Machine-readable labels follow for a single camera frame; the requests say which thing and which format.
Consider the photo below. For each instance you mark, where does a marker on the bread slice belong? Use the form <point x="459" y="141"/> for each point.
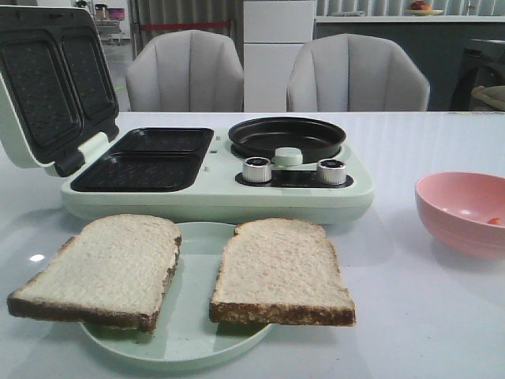
<point x="281" y="271"/>
<point x="115" y="273"/>

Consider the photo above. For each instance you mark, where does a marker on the pink plastic bowl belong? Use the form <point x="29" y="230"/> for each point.
<point x="454" y="207"/>

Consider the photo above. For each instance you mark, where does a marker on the breakfast maker hinged lid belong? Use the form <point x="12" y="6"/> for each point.
<point x="57" y="98"/>

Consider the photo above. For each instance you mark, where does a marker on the shrimp with red tail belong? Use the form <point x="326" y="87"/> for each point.
<point x="494" y="221"/>

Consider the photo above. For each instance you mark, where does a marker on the mint green breakfast maker base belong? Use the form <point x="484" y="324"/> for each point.
<point x="193" y="174"/>

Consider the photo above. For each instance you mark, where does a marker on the left silver control knob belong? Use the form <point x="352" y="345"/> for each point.
<point x="256" y="169"/>

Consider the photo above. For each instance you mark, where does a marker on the silver control knob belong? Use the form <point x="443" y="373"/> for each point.
<point x="256" y="169"/>
<point x="331" y="172"/>

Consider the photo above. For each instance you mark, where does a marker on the right silver control knob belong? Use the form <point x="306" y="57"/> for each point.
<point x="331" y="172"/>

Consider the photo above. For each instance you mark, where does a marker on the black round frying pan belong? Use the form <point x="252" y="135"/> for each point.
<point x="316" y="139"/>

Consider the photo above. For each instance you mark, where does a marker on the left grey upholstered chair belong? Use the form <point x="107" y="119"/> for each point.
<point x="187" y="71"/>

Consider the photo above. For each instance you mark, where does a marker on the grey upholstered chair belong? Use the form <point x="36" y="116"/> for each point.
<point x="187" y="71"/>
<point x="355" y="73"/>

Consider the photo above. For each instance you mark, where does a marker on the right grey upholstered chair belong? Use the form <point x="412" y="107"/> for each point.
<point x="355" y="73"/>

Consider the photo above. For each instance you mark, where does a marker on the mint green round plate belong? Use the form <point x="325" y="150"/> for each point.
<point x="185" y="338"/>

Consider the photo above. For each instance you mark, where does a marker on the white refrigerator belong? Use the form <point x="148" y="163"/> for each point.
<point x="274" y="32"/>

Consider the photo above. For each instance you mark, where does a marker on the fruit plate on counter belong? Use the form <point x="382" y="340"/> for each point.
<point x="421" y="8"/>

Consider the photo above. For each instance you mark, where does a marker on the dark washing machine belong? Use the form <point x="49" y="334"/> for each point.
<point x="482" y="64"/>

